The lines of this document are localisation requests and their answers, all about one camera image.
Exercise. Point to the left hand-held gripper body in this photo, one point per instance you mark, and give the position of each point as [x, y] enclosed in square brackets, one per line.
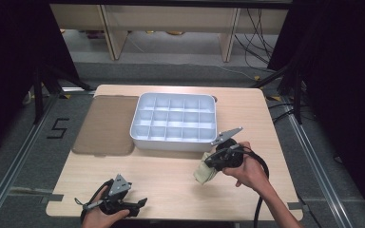
[119, 196]

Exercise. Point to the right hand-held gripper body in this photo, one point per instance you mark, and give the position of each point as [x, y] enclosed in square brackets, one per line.
[228, 155]

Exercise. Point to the light green sock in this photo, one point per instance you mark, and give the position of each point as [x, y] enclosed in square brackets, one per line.
[204, 174]

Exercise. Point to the white divided storage box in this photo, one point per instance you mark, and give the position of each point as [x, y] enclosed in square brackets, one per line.
[174, 122]

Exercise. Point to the person's right hand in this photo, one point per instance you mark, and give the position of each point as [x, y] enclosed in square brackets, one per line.
[248, 172]

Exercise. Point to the person's left hand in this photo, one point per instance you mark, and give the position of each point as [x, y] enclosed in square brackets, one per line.
[99, 218]

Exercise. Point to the brown flat lid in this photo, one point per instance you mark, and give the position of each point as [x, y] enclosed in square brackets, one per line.
[106, 125]

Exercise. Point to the black metal stand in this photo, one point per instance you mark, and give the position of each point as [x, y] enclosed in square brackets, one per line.
[38, 95]
[296, 95]

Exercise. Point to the black curtain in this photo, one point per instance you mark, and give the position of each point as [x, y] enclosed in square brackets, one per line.
[9, 63]
[345, 79]

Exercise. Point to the light wooden desk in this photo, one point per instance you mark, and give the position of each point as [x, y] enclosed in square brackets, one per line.
[171, 19]

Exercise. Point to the aluminium floor rail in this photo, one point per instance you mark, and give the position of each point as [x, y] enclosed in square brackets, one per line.
[15, 161]
[316, 158]

